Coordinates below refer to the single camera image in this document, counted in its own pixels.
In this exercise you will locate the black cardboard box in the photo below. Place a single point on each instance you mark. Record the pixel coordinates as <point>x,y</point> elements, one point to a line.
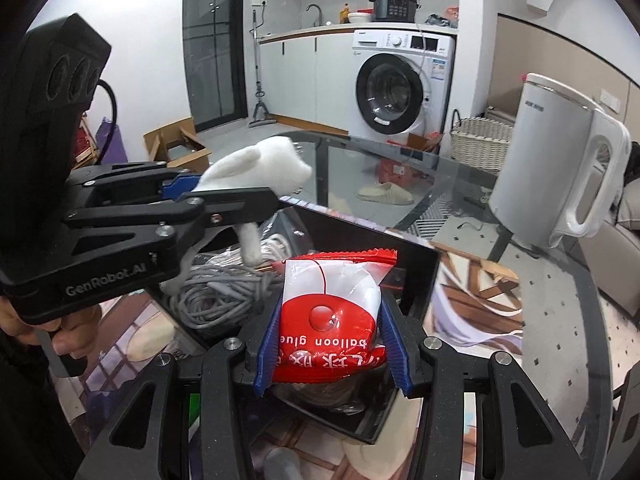
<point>218,295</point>

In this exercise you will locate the wooden shoe rack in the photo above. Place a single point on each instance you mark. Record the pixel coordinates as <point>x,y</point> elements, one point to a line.
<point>86,151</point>

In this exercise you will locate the brown cardboard box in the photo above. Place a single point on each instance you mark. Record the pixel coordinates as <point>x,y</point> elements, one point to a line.
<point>178,146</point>

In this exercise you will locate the white washing machine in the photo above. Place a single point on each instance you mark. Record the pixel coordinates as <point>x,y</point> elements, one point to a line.
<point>402,83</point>

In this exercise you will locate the white electric kettle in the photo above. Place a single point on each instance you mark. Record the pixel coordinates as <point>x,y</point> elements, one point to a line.
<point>564,166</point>

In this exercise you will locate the floor mop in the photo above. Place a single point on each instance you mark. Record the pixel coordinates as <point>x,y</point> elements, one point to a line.
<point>261,115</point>

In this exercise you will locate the beige slipper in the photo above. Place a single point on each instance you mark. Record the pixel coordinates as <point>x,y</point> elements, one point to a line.
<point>387,193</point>

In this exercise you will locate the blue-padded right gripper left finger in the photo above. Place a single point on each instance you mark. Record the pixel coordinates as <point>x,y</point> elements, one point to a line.
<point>147,435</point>

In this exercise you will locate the wicker basket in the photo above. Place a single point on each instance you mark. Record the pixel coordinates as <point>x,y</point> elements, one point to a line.
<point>479,142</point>

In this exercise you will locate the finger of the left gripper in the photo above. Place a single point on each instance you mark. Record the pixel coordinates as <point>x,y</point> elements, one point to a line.
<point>134,181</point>
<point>124,212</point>

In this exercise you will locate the red balloon glue packet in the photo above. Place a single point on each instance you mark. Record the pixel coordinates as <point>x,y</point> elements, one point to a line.
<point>329,316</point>

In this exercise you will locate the black rice cooker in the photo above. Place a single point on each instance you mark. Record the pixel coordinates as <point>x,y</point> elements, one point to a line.
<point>397,11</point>

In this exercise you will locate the person's left hand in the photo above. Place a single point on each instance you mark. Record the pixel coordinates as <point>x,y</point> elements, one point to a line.
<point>75,334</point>

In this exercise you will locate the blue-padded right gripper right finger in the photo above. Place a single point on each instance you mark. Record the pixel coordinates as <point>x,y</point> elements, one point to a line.
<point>518,436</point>

